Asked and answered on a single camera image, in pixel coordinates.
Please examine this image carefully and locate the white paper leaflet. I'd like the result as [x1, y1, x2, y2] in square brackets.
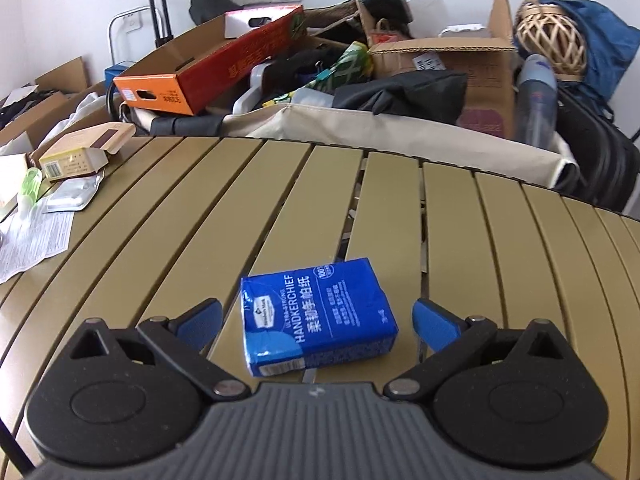
[0, 207, 76, 283]

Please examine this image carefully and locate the green tube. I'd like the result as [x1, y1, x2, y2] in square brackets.
[17, 167, 45, 211]

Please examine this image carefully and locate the brown open cardboard box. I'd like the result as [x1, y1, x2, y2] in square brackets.
[367, 0, 518, 133]

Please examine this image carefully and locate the white cloth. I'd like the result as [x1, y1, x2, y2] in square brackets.
[60, 92, 121, 133]

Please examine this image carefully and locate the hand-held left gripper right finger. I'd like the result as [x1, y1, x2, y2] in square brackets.
[384, 298, 568, 401]

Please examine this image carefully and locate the silver blister pack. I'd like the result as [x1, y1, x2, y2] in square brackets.
[42, 172, 103, 212]

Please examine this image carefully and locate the brown paper bag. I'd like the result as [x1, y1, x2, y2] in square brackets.
[367, 17, 416, 48]

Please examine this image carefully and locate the chrome tube frame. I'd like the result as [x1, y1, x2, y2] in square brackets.
[107, 6, 153, 68]

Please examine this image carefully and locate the small yellow carton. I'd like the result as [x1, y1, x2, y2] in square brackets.
[39, 122, 137, 182]

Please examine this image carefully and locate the blue box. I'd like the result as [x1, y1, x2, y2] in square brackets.
[104, 62, 136, 86]

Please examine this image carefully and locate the grey-blue water bottle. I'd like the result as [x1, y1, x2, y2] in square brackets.
[514, 54, 558, 148]

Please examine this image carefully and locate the blue tissue packet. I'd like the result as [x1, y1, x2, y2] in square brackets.
[240, 257, 399, 378]

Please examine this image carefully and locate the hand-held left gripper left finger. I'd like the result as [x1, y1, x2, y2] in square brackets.
[69, 298, 252, 402]

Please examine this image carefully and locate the black cart handle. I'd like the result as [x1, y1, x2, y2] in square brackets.
[142, 0, 173, 51]

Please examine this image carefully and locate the white plastic item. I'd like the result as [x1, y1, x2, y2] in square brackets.
[232, 62, 281, 113]

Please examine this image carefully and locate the black soft bag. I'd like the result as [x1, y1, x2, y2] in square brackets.
[332, 69, 468, 126]

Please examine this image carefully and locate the green patterned packet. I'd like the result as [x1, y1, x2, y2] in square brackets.
[307, 42, 373, 93]

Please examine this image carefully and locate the rattan ball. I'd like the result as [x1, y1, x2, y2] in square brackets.
[515, 2, 587, 78]

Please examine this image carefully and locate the black suitcase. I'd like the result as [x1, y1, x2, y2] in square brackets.
[555, 85, 640, 213]

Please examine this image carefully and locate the blue bag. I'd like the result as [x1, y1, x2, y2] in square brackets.
[537, 0, 640, 111]

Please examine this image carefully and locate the orange cardboard box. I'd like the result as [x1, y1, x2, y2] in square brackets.
[113, 5, 307, 117]

